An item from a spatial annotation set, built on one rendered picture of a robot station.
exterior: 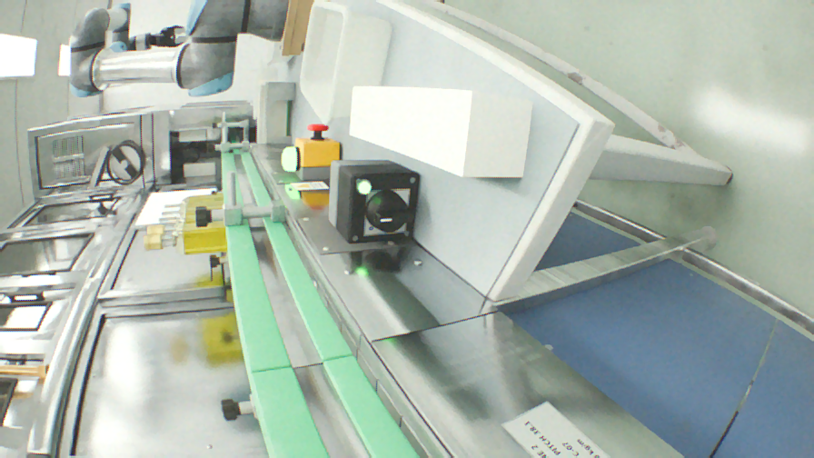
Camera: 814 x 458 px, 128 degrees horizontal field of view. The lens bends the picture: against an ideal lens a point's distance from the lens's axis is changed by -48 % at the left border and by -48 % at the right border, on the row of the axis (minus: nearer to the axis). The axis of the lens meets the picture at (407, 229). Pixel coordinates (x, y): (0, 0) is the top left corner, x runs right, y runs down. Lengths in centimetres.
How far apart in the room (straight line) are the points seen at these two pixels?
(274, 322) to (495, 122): 24
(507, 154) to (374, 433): 21
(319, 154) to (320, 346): 44
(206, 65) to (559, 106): 77
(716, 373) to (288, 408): 38
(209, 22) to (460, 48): 63
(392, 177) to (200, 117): 162
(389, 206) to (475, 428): 25
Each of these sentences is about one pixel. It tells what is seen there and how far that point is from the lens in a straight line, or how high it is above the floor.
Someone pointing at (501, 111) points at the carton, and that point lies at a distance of 28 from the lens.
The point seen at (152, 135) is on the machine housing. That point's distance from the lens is 201.
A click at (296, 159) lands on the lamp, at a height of 83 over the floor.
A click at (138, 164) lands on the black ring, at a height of 142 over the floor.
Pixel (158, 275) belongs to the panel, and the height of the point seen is 116.
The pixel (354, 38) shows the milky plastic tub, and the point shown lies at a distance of 52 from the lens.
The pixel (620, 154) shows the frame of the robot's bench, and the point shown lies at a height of 61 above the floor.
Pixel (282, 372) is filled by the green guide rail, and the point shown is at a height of 94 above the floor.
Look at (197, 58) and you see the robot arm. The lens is 92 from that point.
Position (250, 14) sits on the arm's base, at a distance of 90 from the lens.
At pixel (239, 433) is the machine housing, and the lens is 63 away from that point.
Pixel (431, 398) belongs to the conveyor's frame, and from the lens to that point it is 24.
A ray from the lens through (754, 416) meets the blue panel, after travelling 40.
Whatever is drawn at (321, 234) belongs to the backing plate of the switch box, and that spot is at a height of 86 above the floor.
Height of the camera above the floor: 97
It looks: 27 degrees down
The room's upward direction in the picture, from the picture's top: 95 degrees counter-clockwise
